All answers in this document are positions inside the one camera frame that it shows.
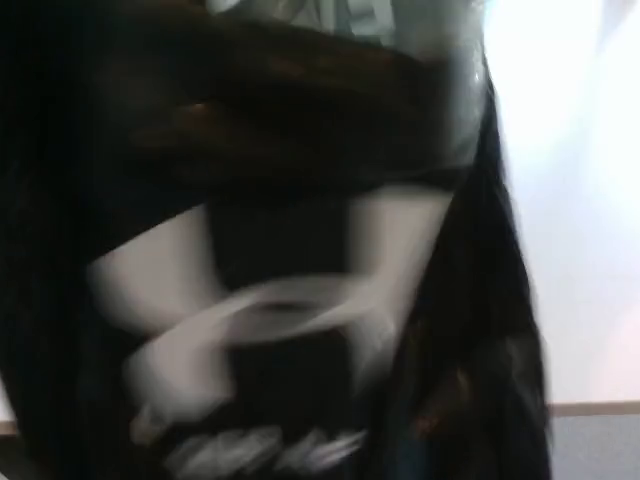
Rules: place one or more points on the black printed plastic shopping bag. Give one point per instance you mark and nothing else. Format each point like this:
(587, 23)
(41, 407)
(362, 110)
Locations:
(250, 150)

